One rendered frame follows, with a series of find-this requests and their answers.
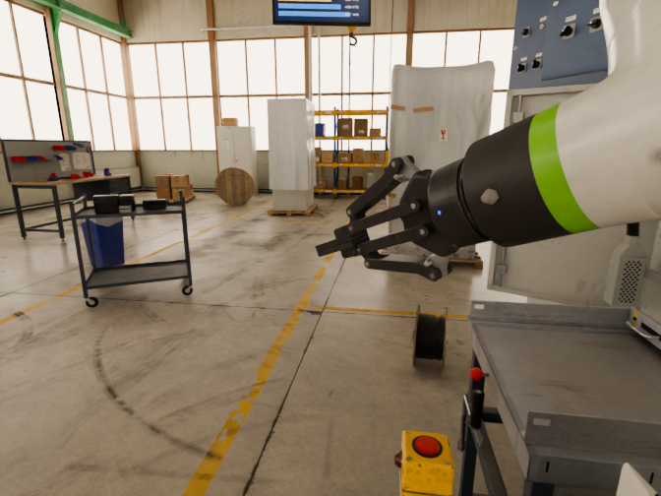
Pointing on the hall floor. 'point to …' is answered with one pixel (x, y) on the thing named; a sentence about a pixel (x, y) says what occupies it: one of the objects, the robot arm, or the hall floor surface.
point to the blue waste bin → (105, 240)
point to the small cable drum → (430, 337)
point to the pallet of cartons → (170, 182)
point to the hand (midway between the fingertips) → (341, 243)
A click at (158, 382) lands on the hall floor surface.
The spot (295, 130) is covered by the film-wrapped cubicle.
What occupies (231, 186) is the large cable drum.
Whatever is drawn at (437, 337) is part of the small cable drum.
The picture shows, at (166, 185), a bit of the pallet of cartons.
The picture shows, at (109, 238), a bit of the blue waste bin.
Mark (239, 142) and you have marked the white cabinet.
